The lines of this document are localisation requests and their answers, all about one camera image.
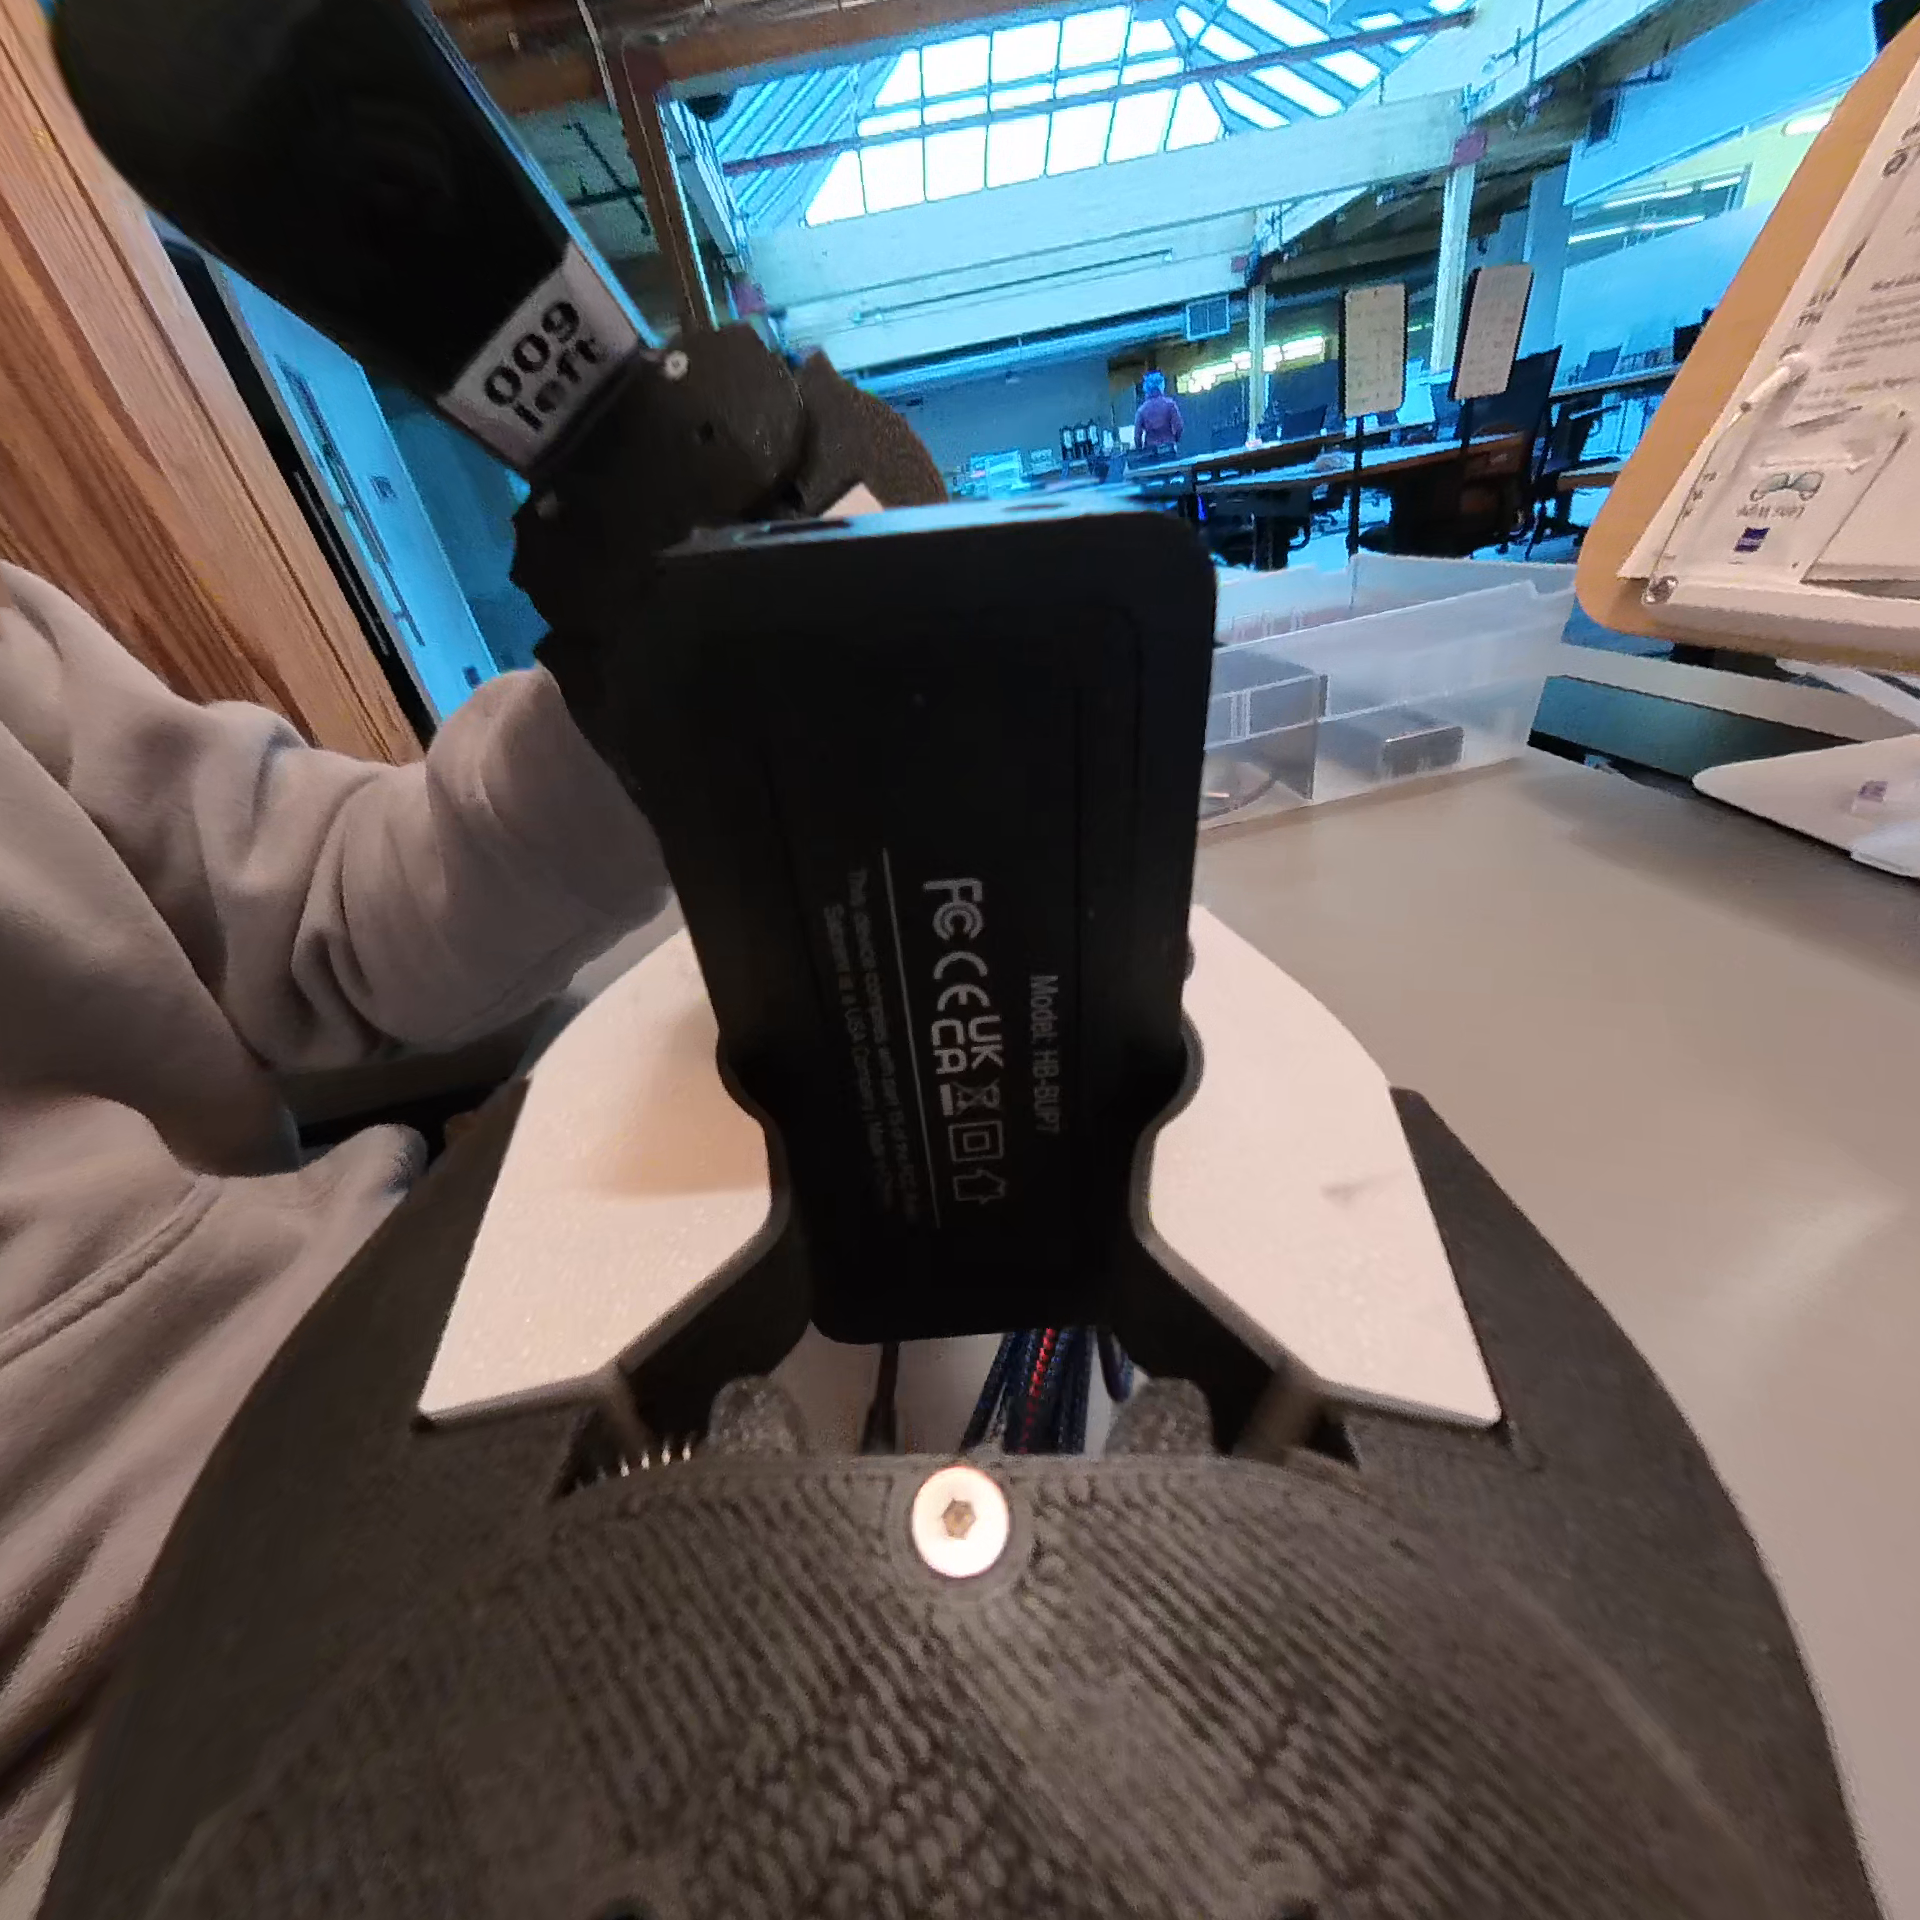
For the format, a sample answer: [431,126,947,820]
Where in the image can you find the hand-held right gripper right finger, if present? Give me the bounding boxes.
[1118,903,1503,1454]

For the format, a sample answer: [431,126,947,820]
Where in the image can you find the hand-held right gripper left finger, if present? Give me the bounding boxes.
[416,932,819,1454]

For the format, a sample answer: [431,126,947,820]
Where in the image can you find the black multi-port hub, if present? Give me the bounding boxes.
[656,503,1221,1345]

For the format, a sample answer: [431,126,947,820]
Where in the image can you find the person's left forearm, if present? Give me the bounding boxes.
[0,563,677,1113]

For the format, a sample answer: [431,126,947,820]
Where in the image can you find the grey desk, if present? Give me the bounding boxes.
[599,747,1920,1920]

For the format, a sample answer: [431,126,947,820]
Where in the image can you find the monitor screen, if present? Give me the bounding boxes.
[157,223,505,728]

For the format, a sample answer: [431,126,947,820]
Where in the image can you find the long background desks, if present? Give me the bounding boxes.
[1111,391,1695,571]

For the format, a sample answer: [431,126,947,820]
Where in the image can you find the person's grey sweatshirt torso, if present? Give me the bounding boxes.
[0,960,435,1862]

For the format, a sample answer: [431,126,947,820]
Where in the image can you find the pale hanging board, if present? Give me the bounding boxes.
[1342,281,1407,417]
[1451,263,1533,404]

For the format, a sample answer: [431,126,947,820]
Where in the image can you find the clear plastic bin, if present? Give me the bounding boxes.
[1197,550,1579,831]

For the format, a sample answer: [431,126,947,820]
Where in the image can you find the wooden panel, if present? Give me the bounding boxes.
[0,0,430,767]

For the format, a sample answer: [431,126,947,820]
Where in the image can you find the white stand base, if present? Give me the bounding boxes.
[1695,735,1920,879]

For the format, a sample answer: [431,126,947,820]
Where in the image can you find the black office chair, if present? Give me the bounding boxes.
[1475,347,1569,543]

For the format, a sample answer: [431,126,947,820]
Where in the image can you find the wooden board with papers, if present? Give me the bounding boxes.
[1575,22,1920,676]

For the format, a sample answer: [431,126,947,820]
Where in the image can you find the blue red braided cable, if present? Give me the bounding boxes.
[967,1318,1145,1456]

